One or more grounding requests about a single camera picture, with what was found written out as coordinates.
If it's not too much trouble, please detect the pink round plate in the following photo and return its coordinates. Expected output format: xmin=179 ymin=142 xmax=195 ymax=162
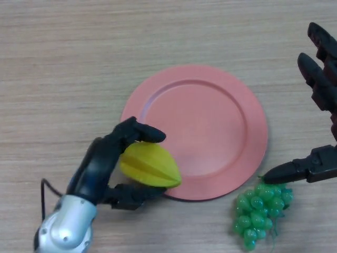
xmin=121 ymin=65 xmax=269 ymax=202

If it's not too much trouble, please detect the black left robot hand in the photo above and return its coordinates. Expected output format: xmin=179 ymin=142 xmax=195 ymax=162
xmin=65 ymin=116 xmax=167 ymax=211

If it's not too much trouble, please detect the yellow starfruit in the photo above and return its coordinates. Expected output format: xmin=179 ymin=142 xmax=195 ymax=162
xmin=120 ymin=142 xmax=183 ymax=189

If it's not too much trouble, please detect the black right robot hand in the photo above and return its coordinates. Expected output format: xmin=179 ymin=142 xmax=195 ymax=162
xmin=262 ymin=22 xmax=337 ymax=185

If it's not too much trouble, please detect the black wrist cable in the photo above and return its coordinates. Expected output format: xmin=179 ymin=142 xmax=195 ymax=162
xmin=40 ymin=178 xmax=64 ymax=219

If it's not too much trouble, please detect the green grape bunch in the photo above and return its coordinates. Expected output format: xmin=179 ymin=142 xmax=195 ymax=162
xmin=233 ymin=175 xmax=294 ymax=250

